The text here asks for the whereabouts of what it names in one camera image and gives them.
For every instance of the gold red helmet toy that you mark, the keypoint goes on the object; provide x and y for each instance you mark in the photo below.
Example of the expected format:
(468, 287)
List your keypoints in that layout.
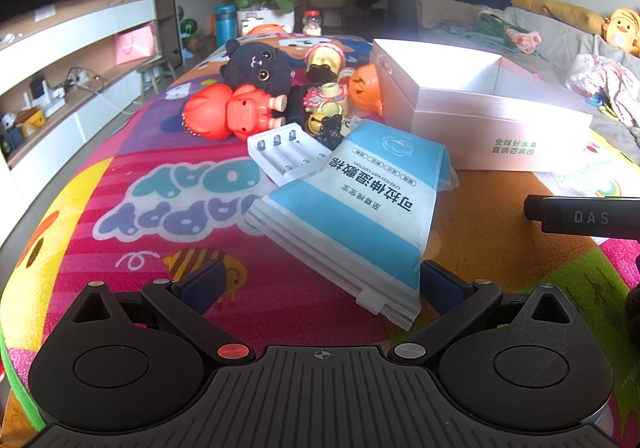
(322, 60)

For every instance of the watermelon ball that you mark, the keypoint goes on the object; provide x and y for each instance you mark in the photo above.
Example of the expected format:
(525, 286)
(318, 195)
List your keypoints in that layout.
(188, 26)

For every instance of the grey covered sofa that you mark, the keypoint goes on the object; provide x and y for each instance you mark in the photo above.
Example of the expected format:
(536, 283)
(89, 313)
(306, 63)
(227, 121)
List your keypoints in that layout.
(555, 52)

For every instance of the yellow box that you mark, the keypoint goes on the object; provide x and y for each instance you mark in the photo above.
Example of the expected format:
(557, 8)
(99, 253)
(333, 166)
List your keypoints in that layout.
(30, 120)

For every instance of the yellow pillow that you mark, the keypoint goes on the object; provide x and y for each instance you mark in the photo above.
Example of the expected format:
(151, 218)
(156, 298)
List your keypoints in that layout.
(560, 12)

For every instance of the red pig toy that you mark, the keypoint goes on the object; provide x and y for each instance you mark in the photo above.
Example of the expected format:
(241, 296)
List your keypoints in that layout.
(235, 110)

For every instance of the small black object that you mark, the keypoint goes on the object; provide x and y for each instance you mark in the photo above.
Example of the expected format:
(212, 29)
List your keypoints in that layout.
(295, 107)

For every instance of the small wooden stool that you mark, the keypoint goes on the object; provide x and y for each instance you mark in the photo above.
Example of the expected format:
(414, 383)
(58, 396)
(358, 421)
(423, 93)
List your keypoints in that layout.
(156, 70)

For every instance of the small black figure toy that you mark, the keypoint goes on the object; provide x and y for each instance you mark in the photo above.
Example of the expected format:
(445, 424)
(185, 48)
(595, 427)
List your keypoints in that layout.
(332, 130)

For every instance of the yellow duck plush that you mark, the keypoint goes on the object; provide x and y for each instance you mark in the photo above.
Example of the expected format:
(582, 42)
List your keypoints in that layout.
(625, 30)

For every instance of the clear jar with red lid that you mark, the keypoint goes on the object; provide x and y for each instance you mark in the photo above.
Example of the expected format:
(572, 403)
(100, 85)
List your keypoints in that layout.
(311, 22)

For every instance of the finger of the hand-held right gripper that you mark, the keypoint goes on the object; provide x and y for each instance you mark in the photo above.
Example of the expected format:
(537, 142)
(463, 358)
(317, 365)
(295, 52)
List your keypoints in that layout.
(535, 208)

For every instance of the black chair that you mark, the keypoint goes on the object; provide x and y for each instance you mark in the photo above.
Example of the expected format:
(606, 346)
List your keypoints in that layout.
(371, 0)

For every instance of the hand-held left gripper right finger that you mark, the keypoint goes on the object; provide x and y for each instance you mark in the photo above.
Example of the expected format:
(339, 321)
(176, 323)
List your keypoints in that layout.
(445, 290)

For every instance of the white plastic battery case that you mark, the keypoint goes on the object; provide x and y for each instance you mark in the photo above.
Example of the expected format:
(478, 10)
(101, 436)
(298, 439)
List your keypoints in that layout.
(280, 152)

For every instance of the colourful cartoon play mat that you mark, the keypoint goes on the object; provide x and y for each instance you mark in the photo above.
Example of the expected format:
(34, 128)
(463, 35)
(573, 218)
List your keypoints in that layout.
(150, 167)

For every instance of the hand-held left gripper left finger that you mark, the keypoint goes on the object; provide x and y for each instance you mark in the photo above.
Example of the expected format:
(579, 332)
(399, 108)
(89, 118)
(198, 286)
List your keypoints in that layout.
(202, 285)

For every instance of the white tv wall cabinet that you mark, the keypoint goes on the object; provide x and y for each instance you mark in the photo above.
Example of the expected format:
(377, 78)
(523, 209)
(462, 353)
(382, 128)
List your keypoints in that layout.
(75, 122)

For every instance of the pink paper bag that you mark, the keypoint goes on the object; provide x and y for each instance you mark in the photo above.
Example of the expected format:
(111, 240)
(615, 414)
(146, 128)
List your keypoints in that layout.
(132, 45)

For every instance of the green clothing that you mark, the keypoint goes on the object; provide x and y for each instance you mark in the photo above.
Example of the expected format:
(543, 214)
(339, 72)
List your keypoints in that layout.
(492, 32)

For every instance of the orange pumpkin toy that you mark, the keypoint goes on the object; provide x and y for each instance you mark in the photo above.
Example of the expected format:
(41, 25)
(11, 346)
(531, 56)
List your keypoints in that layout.
(365, 87)

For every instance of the blue water bottle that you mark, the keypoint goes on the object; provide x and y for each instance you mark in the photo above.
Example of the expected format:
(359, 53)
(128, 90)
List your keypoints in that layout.
(225, 25)

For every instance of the black plush toy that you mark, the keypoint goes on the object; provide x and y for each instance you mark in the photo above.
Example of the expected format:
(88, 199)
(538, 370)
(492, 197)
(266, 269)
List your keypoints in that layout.
(255, 65)

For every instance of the blue white wet wipes packet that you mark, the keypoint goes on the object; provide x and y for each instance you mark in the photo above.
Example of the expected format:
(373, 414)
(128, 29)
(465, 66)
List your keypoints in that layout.
(350, 208)

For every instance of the white pink floral cloth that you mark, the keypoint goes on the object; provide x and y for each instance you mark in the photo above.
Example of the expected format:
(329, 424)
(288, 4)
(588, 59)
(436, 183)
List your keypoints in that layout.
(605, 77)

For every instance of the gold bells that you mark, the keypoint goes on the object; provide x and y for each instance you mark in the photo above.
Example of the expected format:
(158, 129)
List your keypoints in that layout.
(320, 120)

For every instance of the pink clothing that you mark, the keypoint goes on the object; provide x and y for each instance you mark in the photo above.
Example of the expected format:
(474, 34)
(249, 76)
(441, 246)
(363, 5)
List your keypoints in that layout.
(525, 38)

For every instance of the pale pink cardboard box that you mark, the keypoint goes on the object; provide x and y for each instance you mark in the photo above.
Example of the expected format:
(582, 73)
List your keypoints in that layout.
(500, 127)

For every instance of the pastel baby teether toy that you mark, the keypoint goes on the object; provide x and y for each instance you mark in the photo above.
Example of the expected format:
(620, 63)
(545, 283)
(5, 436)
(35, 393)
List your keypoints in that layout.
(602, 105)

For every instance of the orange round toy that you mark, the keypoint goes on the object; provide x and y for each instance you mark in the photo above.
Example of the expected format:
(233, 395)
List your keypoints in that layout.
(265, 29)

